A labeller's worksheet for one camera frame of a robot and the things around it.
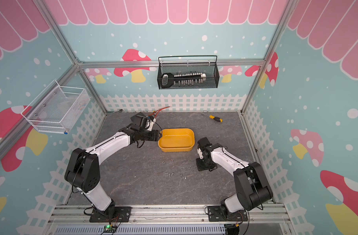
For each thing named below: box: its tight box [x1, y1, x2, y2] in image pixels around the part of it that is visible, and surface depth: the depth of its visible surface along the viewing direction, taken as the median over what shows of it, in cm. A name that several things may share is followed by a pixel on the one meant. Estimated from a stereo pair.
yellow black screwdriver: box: [200, 112, 224, 123], surface depth 118 cm
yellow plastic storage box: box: [157, 128, 196, 153], surface depth 103 cm
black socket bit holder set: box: [161, 72, 207, 89], surface depth 91 cm
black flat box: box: [130, 111, 148, 126], surface depth 74 cm
